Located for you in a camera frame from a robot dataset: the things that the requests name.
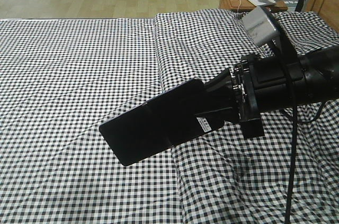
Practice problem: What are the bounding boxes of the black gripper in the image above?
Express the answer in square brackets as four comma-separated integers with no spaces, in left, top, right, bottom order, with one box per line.
[195,54,302,138]

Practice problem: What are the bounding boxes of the black smartphone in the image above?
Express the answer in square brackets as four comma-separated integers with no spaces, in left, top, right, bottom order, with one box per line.
[99,79,225,166]

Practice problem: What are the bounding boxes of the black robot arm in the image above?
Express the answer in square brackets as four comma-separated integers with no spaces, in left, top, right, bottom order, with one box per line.
[196,46,338,139]

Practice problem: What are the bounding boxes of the checkered bed sheet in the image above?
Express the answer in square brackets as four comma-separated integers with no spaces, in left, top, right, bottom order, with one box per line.
[1,19,183,223]

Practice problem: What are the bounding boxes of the checkered folded duvet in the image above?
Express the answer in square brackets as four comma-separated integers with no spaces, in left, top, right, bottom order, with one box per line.
[154,9,338,223]

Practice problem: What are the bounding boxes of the black camera cable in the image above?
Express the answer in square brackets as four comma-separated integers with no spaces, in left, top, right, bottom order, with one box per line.
[261,6,301,224]

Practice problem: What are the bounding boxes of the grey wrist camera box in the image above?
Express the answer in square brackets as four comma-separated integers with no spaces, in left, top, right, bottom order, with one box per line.
[242,7,279,47]

